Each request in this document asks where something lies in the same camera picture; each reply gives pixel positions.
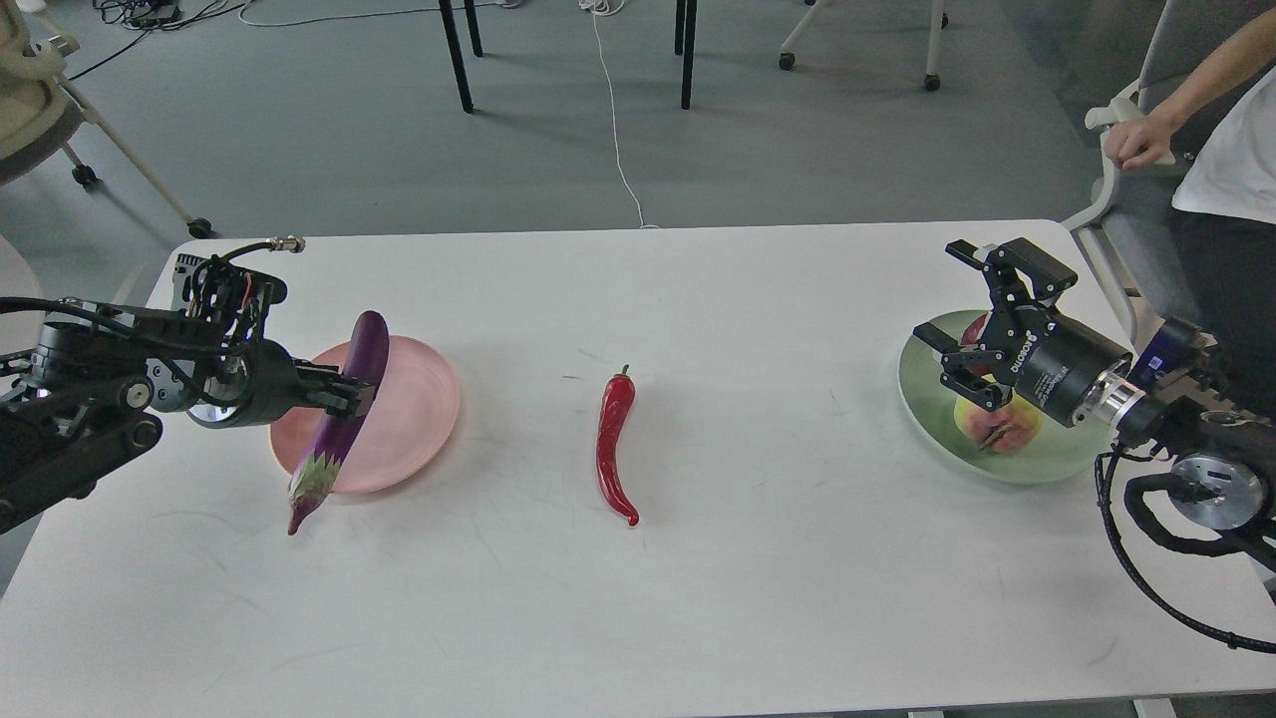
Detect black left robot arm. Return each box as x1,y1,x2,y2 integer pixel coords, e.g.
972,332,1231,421
1,236,389,533

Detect purple eggplant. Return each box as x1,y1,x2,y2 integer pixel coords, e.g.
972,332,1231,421
287,310,389,537

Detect red chili pepper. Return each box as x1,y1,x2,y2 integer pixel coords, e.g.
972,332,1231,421
595,363,641,528

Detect green plate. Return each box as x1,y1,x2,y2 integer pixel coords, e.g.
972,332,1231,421
898,335,1113,486

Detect grey office chair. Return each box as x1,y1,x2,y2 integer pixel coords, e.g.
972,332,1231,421
1065,1,1265,349

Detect person's hand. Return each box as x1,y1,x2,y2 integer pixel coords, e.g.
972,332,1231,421
1102,114,1183,170

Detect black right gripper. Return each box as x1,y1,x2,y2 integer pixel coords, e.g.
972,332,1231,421
914,237,1133,427

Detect red pomegranate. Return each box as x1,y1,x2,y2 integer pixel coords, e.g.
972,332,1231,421
960,312,998,380

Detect person's forearm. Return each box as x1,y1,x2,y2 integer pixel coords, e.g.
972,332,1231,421
1154,8,1275,133

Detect black cables on floor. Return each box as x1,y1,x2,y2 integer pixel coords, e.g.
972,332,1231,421
68,0,440,83

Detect person in white shirt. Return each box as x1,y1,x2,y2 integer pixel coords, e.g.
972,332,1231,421
1168,71,1275,414

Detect white chair base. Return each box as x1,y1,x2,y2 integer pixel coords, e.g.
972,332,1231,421
775,1,949,94

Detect beige office chair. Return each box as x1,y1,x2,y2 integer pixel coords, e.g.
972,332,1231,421
1,1,213,238

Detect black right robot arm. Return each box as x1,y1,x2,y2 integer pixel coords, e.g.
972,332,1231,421
914,237,1275,654

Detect white cable on floor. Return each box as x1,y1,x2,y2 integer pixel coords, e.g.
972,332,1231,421
581,0,661,230

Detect yellow pink apple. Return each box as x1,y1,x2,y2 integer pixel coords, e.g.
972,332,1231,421
953,395,1045,454

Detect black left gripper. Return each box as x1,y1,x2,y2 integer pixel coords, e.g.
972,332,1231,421
214,341,378,429

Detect pink plate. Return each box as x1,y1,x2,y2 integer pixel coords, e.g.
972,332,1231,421
333,335,461,496

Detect black table leg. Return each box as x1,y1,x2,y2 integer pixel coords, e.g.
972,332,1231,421
672,0,699,111
438,0,484,115

